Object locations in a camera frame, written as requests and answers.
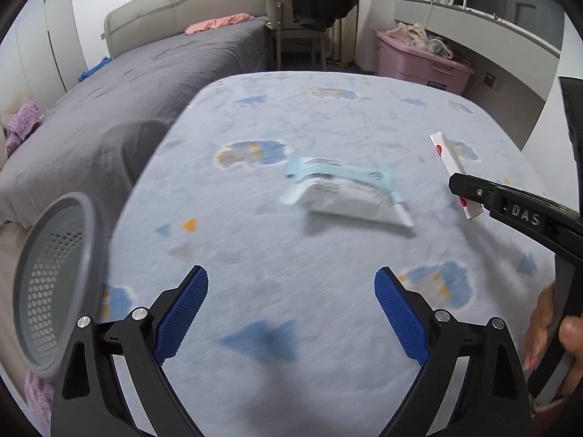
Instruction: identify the light blue wet wipes pack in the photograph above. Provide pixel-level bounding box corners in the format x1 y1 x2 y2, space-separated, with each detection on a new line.
280 155 415 229

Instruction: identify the white red-dotted packet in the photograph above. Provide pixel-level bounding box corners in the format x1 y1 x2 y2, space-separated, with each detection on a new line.
429 130 484 220

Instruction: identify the person's right hand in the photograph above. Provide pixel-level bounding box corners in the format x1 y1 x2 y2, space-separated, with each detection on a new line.
523 277 583 374

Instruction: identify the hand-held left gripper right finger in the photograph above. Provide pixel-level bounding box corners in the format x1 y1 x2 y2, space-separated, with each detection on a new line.
373 267 533 437

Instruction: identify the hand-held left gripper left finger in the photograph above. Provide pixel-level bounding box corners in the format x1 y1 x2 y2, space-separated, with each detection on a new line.
50 264 210 437

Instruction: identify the white curved window ledge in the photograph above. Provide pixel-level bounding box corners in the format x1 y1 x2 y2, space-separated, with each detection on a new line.
394 0 563 58

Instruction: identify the pile of pale clothes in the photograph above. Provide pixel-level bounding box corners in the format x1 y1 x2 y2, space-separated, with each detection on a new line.
387 22 456 59

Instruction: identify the pink cloth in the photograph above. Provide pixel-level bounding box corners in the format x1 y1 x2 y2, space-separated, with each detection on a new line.
184 13 256 35

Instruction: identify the blue cloth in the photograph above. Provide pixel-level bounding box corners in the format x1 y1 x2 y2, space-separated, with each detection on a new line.
77 57 112 82

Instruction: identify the purple fuzzy cloth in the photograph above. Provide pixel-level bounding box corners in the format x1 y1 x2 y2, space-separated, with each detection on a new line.
24 369 58 429

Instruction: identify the white wardrobe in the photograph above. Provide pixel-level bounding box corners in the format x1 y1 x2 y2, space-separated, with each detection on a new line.
13 0 87 96

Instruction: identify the pink storage box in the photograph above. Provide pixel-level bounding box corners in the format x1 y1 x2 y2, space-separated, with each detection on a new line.
373 27 475 96

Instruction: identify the grey bed with beige headboard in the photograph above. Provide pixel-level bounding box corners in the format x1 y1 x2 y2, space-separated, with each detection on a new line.
0 0 274 228

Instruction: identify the grey perforated wastebasket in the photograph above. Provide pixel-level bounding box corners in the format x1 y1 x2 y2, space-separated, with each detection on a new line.
13 192 110 378

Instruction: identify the purple knitted blanket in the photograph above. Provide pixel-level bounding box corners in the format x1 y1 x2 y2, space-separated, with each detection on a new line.
4 100 42 158

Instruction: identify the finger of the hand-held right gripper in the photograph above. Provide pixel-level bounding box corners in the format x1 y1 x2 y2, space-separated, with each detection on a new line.
449 172 578 256

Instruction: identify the beige curtain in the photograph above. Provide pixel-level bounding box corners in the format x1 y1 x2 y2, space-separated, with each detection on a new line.
328 18 356 63

